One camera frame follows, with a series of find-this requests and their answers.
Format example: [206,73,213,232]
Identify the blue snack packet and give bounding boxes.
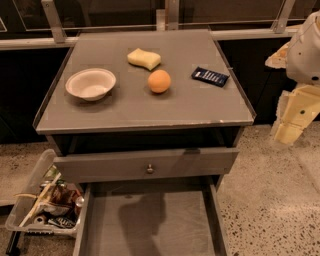
[191,67,229,88]

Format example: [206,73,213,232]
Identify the orange fruit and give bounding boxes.
[147,70,171,93]

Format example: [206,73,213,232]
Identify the white paper bowl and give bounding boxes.
[65,68,116,101]

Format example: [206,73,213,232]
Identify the grey top drawer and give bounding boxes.
[54,147,239,183]

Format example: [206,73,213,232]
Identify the yellow sponge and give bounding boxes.
[127,48,161,71]

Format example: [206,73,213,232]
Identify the round metal drawer knob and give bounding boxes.
[147,164,155,174]

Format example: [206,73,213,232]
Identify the metal railing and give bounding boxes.
[0,0,320,52]

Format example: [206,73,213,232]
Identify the clear plastic bin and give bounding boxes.
[5,149,84,237]

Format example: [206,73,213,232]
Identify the open grey middle drawer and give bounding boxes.
[72,180,231,256]

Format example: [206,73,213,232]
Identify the grey drawer cabinet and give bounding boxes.
[32,29,257,188]

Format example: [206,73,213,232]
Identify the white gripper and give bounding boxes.
[265,11,320,145]

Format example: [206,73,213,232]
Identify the snack bags in bin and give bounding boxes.
[17,164,84,229]

